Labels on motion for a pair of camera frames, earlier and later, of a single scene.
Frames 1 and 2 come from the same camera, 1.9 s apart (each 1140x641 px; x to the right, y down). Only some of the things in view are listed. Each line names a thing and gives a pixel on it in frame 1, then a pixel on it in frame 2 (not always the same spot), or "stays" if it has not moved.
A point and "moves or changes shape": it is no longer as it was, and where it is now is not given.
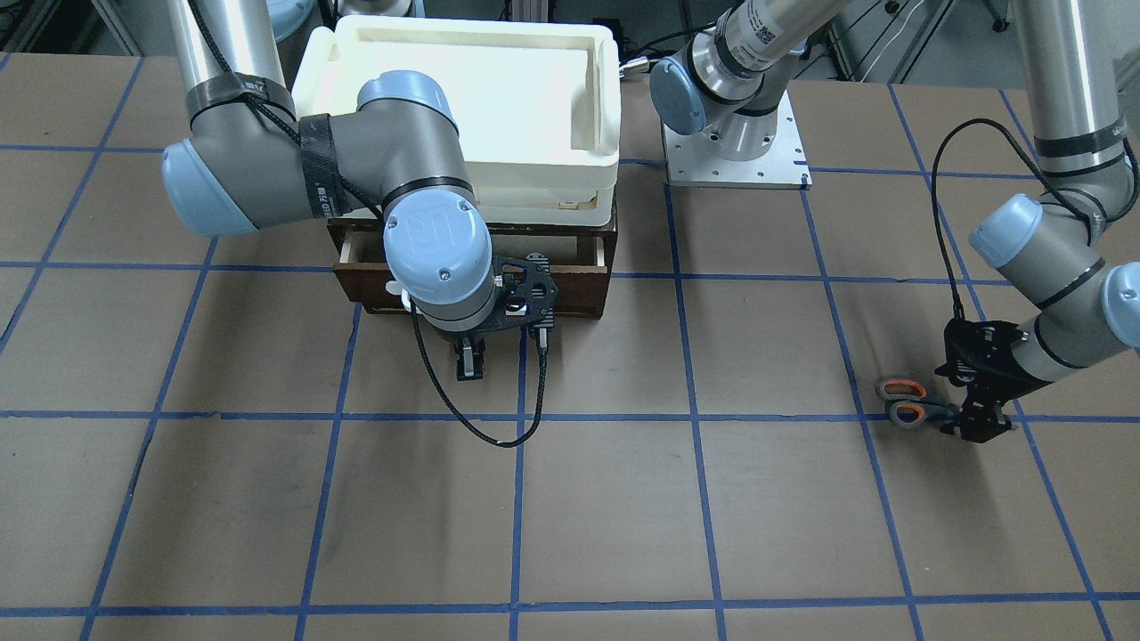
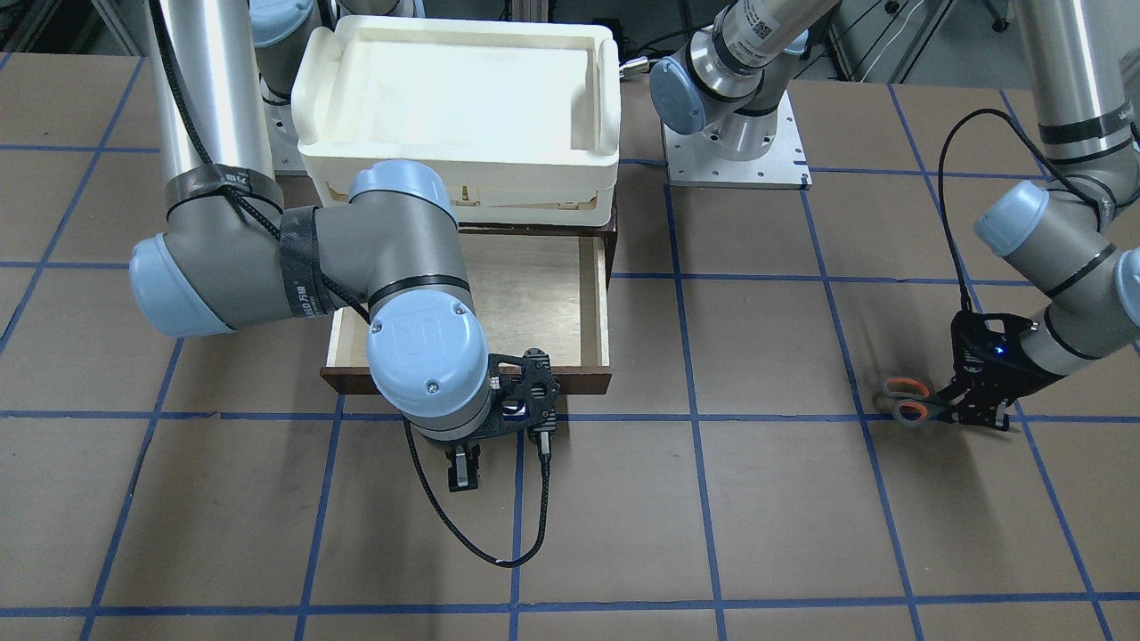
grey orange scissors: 908,405 stays
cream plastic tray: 537,102 stays
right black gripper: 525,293 -> 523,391
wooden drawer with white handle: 576,263 moves or changes shape
